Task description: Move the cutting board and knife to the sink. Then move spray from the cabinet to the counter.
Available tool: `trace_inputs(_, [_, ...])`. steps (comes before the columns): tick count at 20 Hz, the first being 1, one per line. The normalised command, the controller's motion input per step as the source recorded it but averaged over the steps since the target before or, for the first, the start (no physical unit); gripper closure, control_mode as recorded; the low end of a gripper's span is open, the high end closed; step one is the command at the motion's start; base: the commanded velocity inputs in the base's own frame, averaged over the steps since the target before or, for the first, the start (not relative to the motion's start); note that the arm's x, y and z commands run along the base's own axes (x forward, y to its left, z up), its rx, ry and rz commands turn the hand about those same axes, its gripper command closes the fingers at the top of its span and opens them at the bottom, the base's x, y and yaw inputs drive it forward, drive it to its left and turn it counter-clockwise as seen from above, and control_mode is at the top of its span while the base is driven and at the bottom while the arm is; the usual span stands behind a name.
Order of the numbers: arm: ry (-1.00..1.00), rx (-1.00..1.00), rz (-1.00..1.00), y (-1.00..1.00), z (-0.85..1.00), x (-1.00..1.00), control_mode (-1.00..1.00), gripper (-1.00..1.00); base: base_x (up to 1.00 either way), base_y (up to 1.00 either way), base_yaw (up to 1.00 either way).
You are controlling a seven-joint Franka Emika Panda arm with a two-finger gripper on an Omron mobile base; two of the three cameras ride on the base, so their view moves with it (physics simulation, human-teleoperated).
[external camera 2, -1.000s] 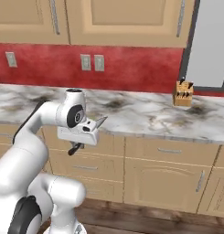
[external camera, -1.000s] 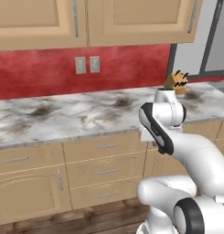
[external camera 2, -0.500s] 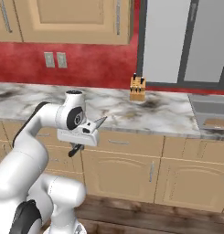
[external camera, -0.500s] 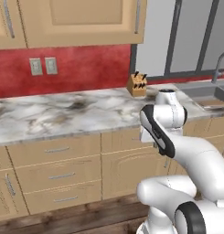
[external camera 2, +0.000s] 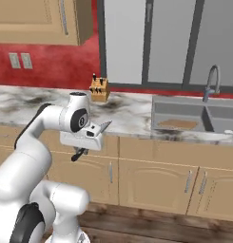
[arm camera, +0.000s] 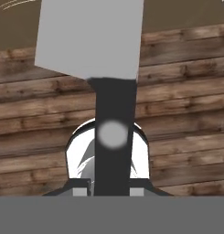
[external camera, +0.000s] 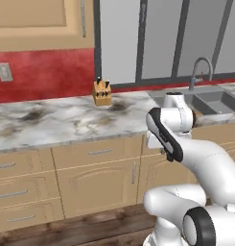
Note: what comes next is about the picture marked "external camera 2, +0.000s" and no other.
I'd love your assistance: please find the tan wall cabinet door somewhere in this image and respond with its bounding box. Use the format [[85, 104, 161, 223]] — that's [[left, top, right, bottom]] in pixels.
[[0, 0, 80, 47]]

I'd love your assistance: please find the tan wall cabinet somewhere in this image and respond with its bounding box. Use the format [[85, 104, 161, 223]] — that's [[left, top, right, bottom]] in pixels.
[[0, 0, 94, 47]]

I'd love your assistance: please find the black-handled kitchen knife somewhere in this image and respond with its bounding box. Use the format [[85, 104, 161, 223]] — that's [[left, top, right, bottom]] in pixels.
[[70, 120, 113, 162]]

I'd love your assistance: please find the grey wall outlet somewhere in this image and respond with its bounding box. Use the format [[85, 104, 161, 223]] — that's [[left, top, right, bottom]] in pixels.
[[20, 52, 34, 70], [8, 52, 22, 70]]

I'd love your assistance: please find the grey wall cabinet handle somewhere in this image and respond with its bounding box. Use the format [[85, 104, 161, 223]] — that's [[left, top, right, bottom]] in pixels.
[[59, 0, 69, 36]]

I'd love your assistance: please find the grey base cabinet handle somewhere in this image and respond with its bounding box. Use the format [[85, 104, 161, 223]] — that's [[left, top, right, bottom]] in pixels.
[[108, 161, 114, 184], [198, 171, 208, 196], [184, 170, 193, 195]]

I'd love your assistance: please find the grey steel sink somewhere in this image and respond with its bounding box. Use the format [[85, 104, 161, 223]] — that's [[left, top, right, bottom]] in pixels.
[[150, 94, 233, 136]]

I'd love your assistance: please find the tan base cabinet door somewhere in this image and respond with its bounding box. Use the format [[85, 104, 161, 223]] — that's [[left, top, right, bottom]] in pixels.
[[118, 158, 200, 216], [46, 150, 120, 206], [186, 166, 233, 223]]

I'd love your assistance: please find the grey-framed window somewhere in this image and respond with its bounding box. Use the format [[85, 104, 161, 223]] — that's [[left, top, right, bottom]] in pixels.
[[96, 0, 233, 93]]

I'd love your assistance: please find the tan drawer front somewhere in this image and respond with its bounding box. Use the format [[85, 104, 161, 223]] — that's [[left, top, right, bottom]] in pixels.
[[0, 123, 30, 150], [38, 128, 120, 159]]

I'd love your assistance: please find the tan sink front panel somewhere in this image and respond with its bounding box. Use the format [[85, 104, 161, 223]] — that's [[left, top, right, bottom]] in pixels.
[[118, 136, 233, 173]]

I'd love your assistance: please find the wooden knife block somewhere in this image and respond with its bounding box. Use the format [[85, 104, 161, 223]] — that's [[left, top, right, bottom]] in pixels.
[[89, 73, 111, 103]]

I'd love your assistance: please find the grey curved tap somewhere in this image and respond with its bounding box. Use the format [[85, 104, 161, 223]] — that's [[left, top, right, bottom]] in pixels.
[[202, 64, 222, 103]]

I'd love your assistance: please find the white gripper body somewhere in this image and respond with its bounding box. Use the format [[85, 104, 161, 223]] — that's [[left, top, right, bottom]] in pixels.
[[59, 130, 106, 152]]

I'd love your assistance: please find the brown wooden cutting board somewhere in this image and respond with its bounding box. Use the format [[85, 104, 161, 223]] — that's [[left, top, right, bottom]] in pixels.
[[157, 118, 199, 131]]

